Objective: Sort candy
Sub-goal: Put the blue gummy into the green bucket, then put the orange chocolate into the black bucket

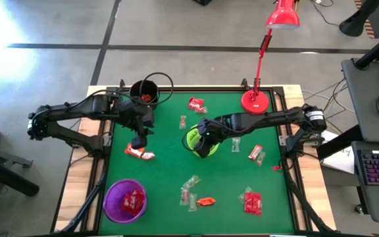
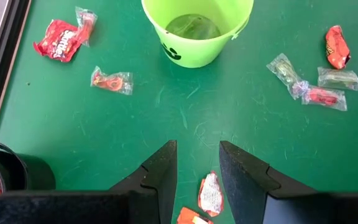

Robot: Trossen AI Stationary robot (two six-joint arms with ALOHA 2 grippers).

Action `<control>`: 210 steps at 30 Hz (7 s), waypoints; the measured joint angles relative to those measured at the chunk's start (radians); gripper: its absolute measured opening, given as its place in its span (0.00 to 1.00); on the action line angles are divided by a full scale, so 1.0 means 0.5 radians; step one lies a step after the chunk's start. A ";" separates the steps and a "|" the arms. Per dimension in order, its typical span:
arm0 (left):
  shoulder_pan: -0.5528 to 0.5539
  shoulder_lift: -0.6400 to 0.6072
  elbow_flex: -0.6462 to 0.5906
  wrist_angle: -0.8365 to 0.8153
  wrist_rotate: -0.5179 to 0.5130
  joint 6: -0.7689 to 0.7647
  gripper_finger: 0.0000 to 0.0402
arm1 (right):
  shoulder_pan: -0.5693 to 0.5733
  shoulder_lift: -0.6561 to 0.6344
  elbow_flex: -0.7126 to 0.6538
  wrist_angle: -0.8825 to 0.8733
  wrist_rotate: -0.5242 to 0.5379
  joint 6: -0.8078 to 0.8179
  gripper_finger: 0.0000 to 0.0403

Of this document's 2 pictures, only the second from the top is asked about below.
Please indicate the red Skittles candy pack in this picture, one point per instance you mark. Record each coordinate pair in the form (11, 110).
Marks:
(57, 42)

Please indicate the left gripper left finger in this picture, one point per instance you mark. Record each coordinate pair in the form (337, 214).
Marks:
(160, 186)

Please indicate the black aluminium table frame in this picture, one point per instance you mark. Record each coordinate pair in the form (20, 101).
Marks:
(12, 31)

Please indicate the green plastic bucket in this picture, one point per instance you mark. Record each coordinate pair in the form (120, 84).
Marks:
(197, 53)

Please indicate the green table mat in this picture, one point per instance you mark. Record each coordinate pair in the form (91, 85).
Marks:
(166, 109)

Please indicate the black plastic bucket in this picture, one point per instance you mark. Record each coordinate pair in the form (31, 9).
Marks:
(26, 171)

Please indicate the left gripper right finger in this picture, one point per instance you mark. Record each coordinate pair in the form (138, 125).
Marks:
(244, 180)

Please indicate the clear wrapped gummy candy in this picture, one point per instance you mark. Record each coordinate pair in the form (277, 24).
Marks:
(193, 27)

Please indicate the clear wrapped green gummy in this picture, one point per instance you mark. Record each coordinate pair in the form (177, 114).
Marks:
(339, 78)
(286, 74)

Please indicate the small orange Reese's pack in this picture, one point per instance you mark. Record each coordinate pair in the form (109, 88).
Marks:
(210, 194)

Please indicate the clear wrapped red gummy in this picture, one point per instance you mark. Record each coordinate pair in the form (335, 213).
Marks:
(112, 82)
(85, 25)
(323, 97)

